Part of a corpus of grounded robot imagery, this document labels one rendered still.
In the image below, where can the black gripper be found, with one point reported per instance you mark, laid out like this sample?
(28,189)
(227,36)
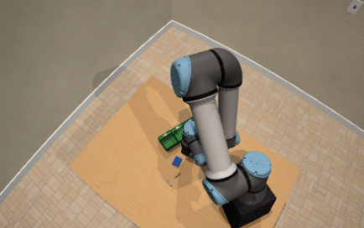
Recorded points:
(185,149)

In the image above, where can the green three-compartment bin rack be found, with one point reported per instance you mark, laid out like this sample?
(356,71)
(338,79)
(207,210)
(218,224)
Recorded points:
(173,137)

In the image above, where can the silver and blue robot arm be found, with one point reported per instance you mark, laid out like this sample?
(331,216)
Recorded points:
(195,79)

